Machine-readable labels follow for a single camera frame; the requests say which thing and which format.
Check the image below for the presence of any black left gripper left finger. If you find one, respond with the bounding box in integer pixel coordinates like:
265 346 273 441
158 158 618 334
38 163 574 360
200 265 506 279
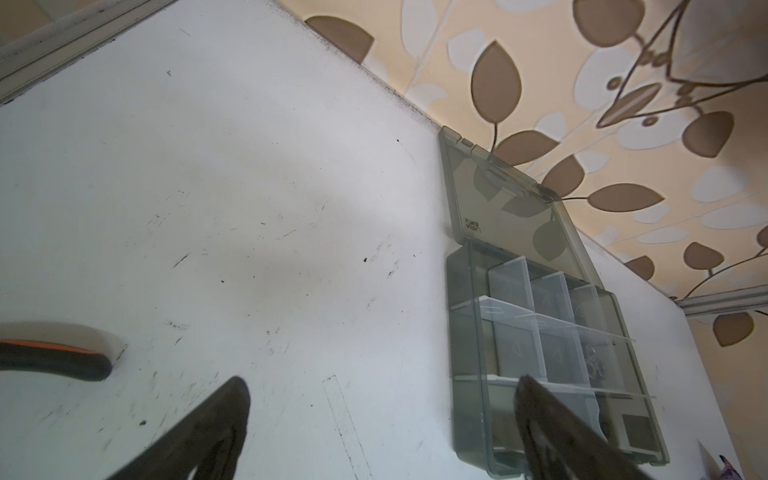
111 376 250 479

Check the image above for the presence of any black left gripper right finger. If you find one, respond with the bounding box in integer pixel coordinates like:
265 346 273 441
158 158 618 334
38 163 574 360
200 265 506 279
514 376 648 480

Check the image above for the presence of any pink candy bag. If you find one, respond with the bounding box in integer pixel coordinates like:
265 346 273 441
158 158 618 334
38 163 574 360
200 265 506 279
719 455 743 480

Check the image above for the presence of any aluminium frame post right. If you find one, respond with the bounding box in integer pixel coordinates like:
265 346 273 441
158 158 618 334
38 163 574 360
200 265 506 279
675 285 767 317

